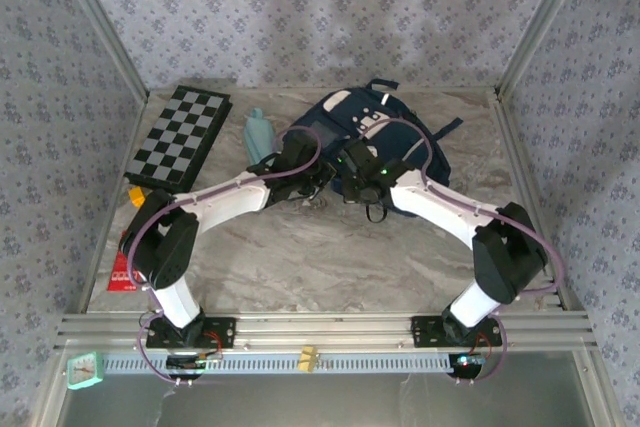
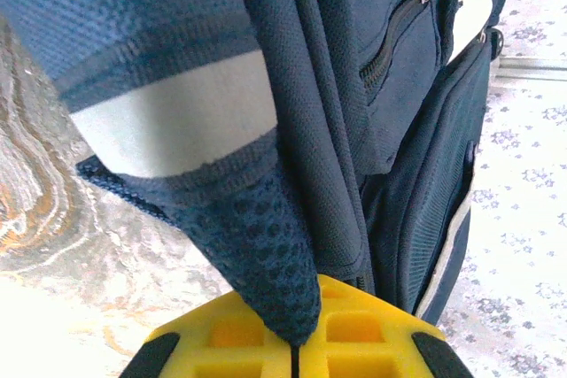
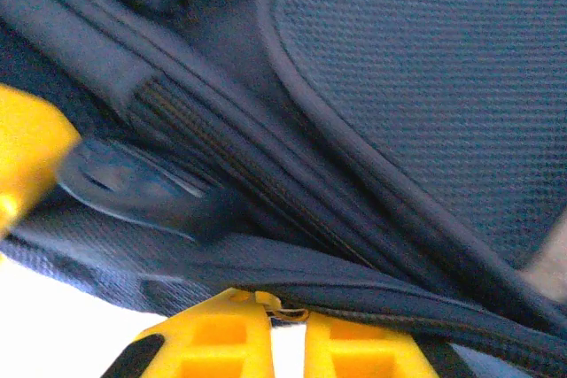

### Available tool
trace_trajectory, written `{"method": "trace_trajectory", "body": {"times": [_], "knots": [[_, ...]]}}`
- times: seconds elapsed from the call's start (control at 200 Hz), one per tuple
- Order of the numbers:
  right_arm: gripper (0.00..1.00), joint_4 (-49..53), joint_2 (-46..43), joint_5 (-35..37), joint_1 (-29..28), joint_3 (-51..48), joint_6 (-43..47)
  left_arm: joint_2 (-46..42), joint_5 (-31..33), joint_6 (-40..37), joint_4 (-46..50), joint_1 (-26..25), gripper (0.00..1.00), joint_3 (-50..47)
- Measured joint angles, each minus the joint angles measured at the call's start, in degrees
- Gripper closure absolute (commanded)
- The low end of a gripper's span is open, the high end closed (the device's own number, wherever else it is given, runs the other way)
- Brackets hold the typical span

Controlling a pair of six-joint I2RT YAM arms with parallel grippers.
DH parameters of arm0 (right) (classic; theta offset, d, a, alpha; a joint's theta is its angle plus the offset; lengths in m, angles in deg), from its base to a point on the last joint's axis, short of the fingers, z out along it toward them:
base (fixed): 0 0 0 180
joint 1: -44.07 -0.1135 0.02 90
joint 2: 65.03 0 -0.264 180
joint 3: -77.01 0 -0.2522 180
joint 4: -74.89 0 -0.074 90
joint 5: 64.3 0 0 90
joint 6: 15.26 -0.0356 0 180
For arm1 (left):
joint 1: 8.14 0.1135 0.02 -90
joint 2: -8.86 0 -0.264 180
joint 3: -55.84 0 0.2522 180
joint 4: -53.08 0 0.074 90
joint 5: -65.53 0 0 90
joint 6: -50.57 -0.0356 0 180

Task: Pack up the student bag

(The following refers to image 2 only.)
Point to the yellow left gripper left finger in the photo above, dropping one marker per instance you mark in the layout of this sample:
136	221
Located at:
230	342

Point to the navy blue school backpack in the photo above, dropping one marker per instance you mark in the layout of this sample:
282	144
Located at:
332	130

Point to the aluminium frame post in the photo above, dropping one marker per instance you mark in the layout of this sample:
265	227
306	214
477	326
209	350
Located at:
536	68

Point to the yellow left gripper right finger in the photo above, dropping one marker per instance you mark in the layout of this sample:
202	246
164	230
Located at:
363	342

